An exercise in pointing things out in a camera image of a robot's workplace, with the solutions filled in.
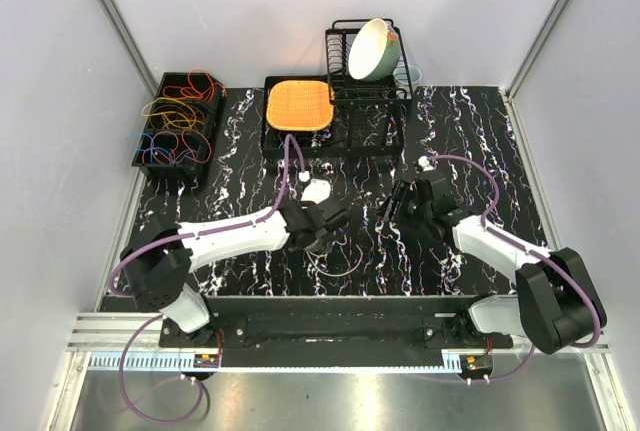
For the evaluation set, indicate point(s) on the grey cable duct strip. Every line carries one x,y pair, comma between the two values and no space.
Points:
317,358

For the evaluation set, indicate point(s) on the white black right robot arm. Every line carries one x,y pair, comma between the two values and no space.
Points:
555,304

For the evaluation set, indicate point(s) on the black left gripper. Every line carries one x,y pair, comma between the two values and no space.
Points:
304,207

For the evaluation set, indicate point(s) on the white ceramic bowl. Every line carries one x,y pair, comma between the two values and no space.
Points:
375,51

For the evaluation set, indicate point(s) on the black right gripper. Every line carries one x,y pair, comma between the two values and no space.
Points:
400,193

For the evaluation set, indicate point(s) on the black wire dish rack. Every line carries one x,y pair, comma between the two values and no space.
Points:
338,40

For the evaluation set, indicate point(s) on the black compartment bin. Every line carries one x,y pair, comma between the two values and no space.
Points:
180,126

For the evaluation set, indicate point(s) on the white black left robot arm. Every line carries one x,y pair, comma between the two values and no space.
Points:
157,271

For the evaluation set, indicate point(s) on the black flat tray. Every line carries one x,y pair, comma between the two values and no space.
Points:
370,125

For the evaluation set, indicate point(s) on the light blue cup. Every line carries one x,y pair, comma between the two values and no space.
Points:
407,76

